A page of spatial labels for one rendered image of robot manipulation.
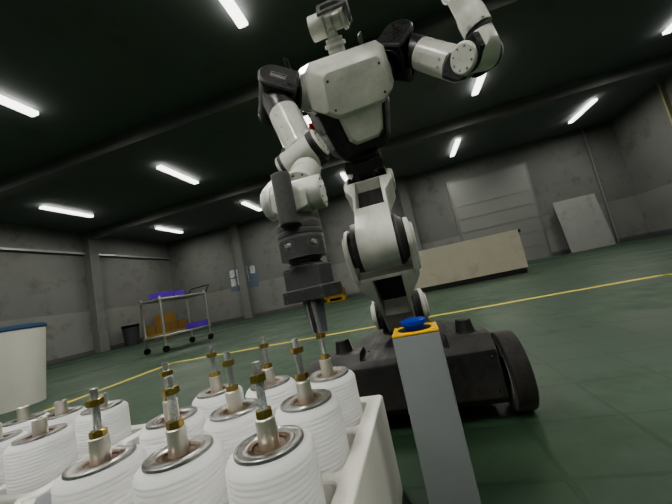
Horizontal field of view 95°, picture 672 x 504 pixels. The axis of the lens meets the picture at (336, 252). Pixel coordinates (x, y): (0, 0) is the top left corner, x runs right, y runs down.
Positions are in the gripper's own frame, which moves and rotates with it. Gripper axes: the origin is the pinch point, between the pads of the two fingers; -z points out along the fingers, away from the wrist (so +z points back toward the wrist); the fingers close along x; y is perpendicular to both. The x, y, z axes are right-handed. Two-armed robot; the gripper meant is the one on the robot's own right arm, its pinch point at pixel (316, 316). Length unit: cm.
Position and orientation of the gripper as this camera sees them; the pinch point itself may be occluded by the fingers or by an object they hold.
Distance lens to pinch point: 58.9
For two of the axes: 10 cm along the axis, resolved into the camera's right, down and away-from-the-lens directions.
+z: -2.1, -9.7, 1.2
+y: -4.9, 0.0, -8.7
